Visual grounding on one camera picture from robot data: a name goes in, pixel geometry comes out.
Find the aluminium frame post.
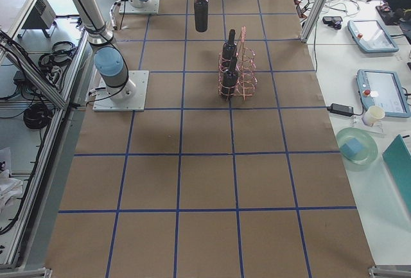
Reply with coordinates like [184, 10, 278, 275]
[300, 0, 326, 43]

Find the blue teach pendant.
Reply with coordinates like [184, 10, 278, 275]
[356, 69, 410, 118]
[347, 20, 399, 53]

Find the teal board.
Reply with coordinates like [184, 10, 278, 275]
[383, 134, 410, 215]

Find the dark wine bottle far end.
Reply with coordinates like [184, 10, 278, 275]
[222, 29, 236, 61]

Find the black power adapter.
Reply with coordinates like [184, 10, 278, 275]
[327, 103, 354, 117]

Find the black coiled cable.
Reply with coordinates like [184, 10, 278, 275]
[22, 103, 52, 130]

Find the near blue teach pendant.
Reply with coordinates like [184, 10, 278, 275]
[356, 69, 410, 118]

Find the grey metal box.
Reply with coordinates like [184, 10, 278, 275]
[17, 0, 57, 38]

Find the white crumpled cloth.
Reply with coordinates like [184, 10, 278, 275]
[0, 148, 24, 210]

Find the far blue teach pendant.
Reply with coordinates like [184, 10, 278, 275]
[347, 20, 399, 53]

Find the white paper cup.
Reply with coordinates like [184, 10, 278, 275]
[362, 105, 385, 126]

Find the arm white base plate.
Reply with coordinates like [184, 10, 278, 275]
[92, 71, 150, 112]
[119, 0, 160, 15]

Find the dark wine bottle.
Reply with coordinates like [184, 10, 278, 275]
[194, 0, 209, 33]
[221, 56, 238, 98]

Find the blue foam cube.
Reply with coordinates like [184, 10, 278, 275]
[340, 137, 365, 160]

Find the green glass plate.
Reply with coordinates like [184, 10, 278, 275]
[336, 127, 378, 165]

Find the copper wire wine basket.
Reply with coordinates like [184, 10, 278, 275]
[218, 26, 258, 101]

